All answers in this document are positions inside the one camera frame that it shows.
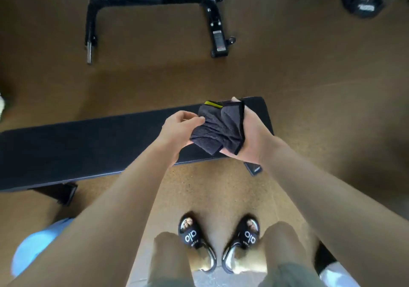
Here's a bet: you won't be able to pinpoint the person's left hand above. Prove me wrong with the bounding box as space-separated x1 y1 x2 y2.
156 110 206 166

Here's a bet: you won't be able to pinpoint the person's right hand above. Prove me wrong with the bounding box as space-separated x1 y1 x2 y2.
219 97 289 166

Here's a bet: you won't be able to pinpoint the dark gray towel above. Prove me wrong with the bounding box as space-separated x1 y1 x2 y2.
190 101 246 156

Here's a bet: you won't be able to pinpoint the person's left forearm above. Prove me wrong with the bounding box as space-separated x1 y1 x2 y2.
6 138 180 287

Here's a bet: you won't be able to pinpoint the person's right forearm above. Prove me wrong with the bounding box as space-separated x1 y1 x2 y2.
259 136 409 287

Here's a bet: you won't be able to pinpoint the black left slide sandal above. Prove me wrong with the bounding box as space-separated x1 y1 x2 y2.
178 213 218 273

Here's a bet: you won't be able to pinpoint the black slide sandal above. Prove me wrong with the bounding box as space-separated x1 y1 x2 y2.
221 215 261 274
178 213 218 273

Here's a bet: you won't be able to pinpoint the black flat workout bench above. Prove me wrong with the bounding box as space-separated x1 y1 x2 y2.
0 96 275 206

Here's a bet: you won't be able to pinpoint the black right slide sandal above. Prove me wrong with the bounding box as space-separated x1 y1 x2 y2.
221 215 261 274

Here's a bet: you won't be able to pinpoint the person's left leg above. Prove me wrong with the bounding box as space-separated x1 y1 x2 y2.
148 231 211 287

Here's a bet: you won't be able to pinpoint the person's leg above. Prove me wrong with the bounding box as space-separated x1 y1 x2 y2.
233 221 320 287
148 231 211 287

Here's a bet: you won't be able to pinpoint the person's right leg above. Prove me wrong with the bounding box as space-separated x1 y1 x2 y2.
233 221 320 287

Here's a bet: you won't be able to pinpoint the black weight plate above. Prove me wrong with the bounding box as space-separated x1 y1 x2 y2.
341 0 385 19

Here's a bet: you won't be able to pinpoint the olive green shorts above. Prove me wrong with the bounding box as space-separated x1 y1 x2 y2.
145 262 327 287

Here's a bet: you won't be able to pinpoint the light blue rounded object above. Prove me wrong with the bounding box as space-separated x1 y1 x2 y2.
11 218 76 278

